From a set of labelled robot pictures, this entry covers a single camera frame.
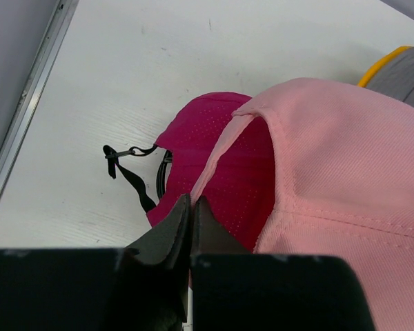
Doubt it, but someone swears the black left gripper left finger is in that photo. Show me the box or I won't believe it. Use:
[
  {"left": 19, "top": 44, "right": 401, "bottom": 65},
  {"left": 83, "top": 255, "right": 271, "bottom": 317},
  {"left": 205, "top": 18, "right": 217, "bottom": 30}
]
[{"left": 0, "top": 195, "right": 191, "bottom": 330}]

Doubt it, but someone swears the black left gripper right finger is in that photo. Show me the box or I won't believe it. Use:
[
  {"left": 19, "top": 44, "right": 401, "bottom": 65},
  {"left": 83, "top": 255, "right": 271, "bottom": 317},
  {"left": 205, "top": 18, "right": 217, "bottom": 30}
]
[{"left": 190, "top": 198, "right": 375, "bottom": 330}]

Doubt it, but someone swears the magenta baseball cap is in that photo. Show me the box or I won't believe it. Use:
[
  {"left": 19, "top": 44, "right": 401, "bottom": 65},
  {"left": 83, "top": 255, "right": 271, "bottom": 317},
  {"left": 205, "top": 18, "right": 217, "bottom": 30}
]
[{"left": 102, "top": 92, "right": 277, "bottom": 254}]

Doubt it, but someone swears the light pink baseball cap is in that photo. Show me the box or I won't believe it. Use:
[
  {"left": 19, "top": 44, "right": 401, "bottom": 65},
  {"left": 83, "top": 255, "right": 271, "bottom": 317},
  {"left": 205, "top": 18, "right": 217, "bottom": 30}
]
[{"left": 189, "top": 77, "right": 414, "bottom": 331}]

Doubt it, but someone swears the grey bucket hat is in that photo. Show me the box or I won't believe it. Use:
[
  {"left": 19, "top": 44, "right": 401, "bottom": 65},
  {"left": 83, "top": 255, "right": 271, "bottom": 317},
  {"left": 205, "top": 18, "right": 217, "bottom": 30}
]
[{"left": 358, "top": 46, "right": 414, "bottom": 107}]

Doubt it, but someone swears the black wire hat stand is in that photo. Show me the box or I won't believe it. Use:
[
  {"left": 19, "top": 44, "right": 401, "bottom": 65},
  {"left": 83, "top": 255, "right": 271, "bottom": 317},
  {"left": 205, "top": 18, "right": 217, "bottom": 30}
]
[{"left": 156, "top": 150, "right": 173, "bottom": 200}]

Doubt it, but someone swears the aluminium mounting rail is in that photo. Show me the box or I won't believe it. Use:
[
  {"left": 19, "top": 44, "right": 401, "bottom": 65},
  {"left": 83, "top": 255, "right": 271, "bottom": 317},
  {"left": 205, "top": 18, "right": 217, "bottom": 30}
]
[{"left": 0, "top": 1, "right": 78, "bottom": 198}]

